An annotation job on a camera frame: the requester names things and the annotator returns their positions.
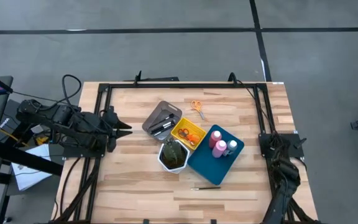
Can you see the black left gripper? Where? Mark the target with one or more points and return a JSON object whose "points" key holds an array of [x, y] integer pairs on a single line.
{"points": [[110, 129]]}

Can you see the black foam brush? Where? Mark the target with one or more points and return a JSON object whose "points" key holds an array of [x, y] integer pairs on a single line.
{"points": [[163, 121]]}

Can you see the black paintbrush silver ferrule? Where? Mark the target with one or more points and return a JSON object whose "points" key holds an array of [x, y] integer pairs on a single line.
{"points": [[166, 127], [166, 130]]}

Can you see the red scissors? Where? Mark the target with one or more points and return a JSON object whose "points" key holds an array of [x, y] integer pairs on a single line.
{"points": [[185, 137]]}

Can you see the orange scissors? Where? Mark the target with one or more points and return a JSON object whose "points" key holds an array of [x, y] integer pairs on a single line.
{"points": [[199, 110], [194, 137]]}

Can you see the dark pink paint bottle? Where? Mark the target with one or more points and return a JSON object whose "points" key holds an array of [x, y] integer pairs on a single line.
{"points": [[215, 138]]}

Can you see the light pink paint bottle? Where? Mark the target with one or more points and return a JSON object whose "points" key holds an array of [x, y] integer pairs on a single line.
{"points": [[218, 149]]}

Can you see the thin white-tipped paintbrush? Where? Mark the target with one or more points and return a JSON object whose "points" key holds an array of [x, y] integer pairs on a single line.
{"points": [[207, 188]]}

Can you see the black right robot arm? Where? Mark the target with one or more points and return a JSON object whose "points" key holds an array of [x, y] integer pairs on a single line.
{"points": [[286, 183]]}

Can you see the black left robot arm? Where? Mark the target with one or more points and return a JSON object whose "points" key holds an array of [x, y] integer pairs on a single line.
{"points": [[73, 124]]}

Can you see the grey translucent plastic basket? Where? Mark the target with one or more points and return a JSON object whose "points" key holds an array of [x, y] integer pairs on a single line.
{"points": [[157, 109]]}

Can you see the black table clamp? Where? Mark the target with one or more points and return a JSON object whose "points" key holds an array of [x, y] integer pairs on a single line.
{"points": [[213, 221], [146, 221], [138, 77], [233, 79]]}

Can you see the green cactus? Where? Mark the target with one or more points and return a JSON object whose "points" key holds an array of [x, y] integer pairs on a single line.
{"points": [[172, 152]]}

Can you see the white hexagonal plant pot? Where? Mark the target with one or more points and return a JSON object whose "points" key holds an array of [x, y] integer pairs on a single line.
{"points": [[174, 170]]}

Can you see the yellow plastic basket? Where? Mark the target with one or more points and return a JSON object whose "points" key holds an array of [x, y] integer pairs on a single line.
{"points": [[196, 128]]}

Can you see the teal tray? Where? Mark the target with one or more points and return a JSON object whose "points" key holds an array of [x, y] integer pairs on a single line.
{"points": [[210, 168]]}

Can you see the black stand beam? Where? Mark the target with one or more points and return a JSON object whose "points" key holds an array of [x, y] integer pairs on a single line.
{"points": [[26, 158]]}

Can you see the white paper sheet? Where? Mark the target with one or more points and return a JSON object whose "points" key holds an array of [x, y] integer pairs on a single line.
{"points": [[30, 179]]}

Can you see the black equipment case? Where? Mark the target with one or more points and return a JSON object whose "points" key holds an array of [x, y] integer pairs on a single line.
{"points": [[8, 121]]}

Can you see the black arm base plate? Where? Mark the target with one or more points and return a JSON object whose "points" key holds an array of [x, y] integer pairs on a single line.
{"points": [[73, 153], [294, 152]]}

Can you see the black aluminium table frame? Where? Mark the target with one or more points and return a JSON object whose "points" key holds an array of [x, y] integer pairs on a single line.
{"points": [[182, 85]]}

